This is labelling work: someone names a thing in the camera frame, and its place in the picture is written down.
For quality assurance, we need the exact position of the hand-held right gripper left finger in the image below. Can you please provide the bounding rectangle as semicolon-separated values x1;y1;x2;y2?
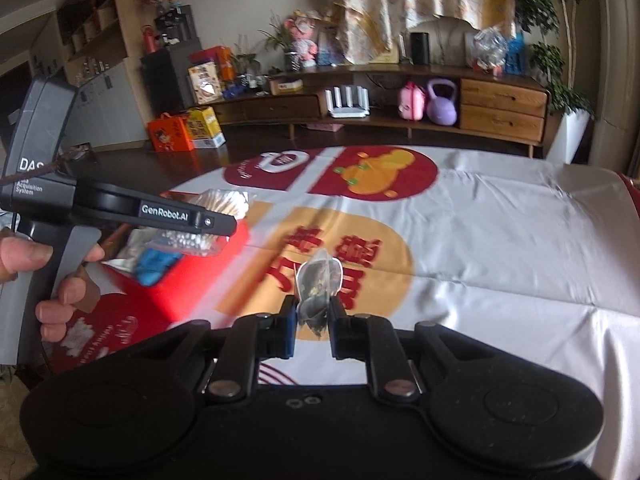
150;296;297;403

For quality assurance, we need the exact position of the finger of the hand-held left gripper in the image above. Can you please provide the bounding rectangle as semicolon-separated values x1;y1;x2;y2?
131;199;238;237

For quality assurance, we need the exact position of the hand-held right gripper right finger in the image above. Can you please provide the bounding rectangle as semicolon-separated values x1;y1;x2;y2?
329;296;481;403

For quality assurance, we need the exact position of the clear bag of cotton swabs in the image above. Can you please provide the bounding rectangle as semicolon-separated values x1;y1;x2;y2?
145;187;257;259

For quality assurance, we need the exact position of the clear packet with dark contents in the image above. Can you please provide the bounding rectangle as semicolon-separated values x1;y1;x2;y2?
294;248;346;341

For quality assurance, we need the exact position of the red tin box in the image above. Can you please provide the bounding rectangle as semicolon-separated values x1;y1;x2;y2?
102;220;251;323

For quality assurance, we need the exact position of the clear tissue packet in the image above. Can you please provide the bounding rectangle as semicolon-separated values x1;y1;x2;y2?
107;227;166;273

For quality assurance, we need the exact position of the person's left hand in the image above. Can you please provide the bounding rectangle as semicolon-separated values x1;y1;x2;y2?
0;234;106;348

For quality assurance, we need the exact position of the orange gift bag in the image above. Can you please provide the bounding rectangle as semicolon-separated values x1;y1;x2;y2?
147;112;195;153

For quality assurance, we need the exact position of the yellow gift box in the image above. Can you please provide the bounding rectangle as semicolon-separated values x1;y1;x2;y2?
186;106;227;149

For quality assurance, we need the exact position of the wooden shelving unit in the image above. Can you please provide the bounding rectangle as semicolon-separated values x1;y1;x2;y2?
30;0;151;153

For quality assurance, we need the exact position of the black cabinet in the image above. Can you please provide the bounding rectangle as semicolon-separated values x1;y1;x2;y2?
140;45;203;118

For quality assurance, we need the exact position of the white cartoon snack box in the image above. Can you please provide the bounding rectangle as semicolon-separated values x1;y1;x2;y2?
187;61;223;106

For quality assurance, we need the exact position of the cream flat box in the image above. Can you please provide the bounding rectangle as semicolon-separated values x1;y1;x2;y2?
269;76;303;96

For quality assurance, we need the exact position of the orange red box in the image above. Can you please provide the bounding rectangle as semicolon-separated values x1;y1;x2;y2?
190;46;236;83

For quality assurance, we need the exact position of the small grass plant pot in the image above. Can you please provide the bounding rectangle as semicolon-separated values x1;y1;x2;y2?
232;35;261;88

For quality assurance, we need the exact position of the black coffee machine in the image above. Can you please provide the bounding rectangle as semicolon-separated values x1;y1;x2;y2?
155;5;196;51

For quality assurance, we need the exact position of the white router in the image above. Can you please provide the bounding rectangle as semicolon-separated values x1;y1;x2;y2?
325;86;371;119

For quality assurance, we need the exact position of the plant in patterned pot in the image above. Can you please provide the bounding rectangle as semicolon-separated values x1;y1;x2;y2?
260;12;301;72

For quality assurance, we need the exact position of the white red printed tablecloth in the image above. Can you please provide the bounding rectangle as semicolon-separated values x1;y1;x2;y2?
160;144;640;471

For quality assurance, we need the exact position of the pink doll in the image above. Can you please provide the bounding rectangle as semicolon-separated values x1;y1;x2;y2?
284;10;321;68

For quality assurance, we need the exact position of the pastel gift bag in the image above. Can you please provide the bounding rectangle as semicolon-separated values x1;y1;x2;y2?
315;25;346;67

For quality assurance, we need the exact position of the pink toy suitcase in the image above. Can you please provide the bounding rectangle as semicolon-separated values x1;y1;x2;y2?
398;81;427;122

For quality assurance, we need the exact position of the purple kettlebell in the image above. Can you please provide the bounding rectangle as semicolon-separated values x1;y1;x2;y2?
426;77;458;126

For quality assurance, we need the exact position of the black cylinder speaker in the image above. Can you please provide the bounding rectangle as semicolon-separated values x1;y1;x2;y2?
410;31;431;65

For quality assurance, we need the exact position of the wooden tv cabinet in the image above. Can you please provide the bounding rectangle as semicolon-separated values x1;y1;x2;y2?
200;62;551;158

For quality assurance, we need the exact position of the white planter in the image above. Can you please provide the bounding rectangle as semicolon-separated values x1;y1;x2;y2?
547;109;593;165

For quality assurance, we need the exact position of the grey shell-shaped cushion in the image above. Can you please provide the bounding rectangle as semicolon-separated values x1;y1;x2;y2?
402;16;481;66

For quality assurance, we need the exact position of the clear plastic bag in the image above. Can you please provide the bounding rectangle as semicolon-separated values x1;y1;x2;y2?
472;27;508;73

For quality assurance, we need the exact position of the blue box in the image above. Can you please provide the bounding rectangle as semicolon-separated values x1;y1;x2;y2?
505;32;526;73

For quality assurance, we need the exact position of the green indoor tree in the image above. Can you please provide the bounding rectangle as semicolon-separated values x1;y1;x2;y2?
515;0;596;116

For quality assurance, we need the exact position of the white standing air conditioner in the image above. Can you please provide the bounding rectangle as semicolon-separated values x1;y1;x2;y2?
595;0;640;176

